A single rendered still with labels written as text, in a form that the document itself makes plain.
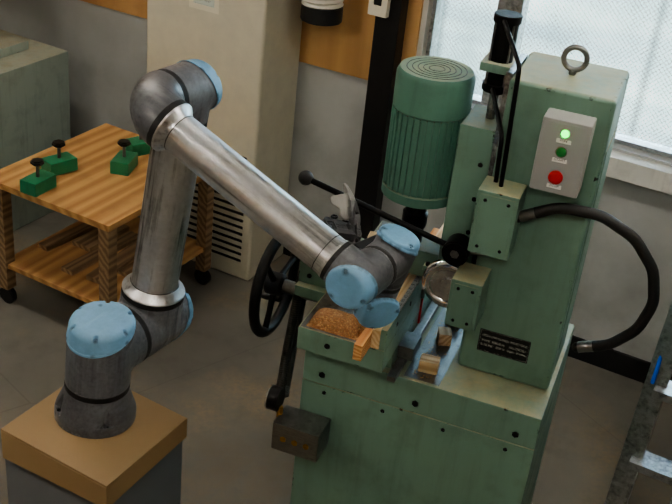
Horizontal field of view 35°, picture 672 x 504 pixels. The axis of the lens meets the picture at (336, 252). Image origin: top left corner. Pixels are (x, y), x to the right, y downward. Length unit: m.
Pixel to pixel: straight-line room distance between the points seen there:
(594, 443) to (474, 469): 1.24
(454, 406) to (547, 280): 0.37
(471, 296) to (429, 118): 0.40
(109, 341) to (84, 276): 1.59
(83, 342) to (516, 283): 0.97
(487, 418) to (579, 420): 1.39
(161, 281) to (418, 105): 0.72
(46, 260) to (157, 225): 1.71
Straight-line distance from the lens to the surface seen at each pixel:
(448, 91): 2.31
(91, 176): 3.92
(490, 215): 2.25
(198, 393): 3.69
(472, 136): 2.33
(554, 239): 2.34
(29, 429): 2.56
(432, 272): 2.41
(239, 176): 2.07
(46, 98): 4.58
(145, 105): 2.15
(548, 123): 2.17
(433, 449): 2.57
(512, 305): 2.43
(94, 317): 2.45
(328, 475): 2.73
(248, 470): 3.39
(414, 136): 2.35
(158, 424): 2.59
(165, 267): 2.46
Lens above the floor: 2.24
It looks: 29 degrees down
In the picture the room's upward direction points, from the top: 6 degrees clockwise
